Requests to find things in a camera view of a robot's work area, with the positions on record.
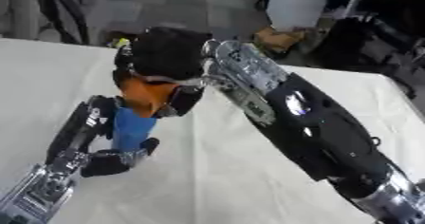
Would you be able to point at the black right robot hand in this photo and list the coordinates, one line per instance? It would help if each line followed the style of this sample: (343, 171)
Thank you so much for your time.
(166, 52)

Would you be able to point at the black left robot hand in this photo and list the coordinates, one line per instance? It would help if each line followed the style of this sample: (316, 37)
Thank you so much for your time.
(75, 133)

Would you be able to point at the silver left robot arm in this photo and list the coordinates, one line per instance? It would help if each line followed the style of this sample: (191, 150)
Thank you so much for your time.
(36, 196)

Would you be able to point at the silver and black right robot arm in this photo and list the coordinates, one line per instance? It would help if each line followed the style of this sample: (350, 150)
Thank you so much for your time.
(321, 133)

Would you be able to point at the yellow-green object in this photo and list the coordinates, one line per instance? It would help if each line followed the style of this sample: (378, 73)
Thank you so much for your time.
(120, 42)

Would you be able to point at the brown cardboard box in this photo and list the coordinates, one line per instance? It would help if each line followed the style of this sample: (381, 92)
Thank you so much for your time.
(276, 39)

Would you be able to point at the white panel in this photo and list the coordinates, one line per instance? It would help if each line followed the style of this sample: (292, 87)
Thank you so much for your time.
(299, 3)

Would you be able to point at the black bag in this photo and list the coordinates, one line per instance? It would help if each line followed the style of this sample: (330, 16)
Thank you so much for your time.
(354, 44)

